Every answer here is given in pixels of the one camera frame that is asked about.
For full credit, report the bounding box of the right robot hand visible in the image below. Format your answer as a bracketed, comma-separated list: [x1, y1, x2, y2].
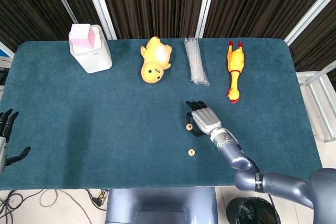
[185, 100, 223, 138]

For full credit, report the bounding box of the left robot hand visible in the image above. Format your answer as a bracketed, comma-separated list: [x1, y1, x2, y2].
[0, 108, 32, 175]

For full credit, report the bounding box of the black box device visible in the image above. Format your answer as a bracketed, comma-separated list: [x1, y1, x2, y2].
[0, 68, 10, 86]

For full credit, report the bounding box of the clear bag of straws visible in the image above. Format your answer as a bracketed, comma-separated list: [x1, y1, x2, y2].
[184, 37, 211, 87]

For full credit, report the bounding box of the yellow rubber chicken toy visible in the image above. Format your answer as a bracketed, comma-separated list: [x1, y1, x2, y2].
[226, 41, 246, 104]

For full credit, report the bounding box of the yellow plush duck toy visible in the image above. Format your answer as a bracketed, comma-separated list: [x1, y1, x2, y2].
[140, 36, 173, 84]

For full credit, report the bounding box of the white and blue panel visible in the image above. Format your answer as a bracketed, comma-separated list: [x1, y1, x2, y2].
[0, 40, 14, 59]

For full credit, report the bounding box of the blue-grey robot torso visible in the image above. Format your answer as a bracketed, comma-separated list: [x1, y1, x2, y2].
[104, 187, 219, 224]

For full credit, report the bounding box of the teal table cloth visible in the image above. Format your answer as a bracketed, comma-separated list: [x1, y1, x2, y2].
[0, 38, 323, 191]

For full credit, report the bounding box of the black trash bin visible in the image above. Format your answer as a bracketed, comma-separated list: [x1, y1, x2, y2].
[226, 196, 281, 224]

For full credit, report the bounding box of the white plastic bin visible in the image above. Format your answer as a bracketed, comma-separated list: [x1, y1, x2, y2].
[68, 24, 113, 74]

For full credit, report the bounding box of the pink paper box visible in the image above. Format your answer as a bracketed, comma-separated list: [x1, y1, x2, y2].
[70, 24, 96, 51]

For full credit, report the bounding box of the black floor cable bundle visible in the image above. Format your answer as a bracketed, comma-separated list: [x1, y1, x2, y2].
[0, 189, 35, 224]

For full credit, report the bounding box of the grey floor cable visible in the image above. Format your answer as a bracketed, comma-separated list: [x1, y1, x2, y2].
[39, 189, 87, 224]

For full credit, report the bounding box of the aluminium frame rack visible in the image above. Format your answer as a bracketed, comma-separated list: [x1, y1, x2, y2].
[296, 60, 336, 144]

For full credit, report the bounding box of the white frame post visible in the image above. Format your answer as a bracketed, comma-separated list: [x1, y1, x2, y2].
[195, 0, 219, 38]
[284, 0, 336, 46]
[81, 0, 118, 40]

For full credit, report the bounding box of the black plug cable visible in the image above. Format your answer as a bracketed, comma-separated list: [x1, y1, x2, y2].
[86, 188, 109, 211]

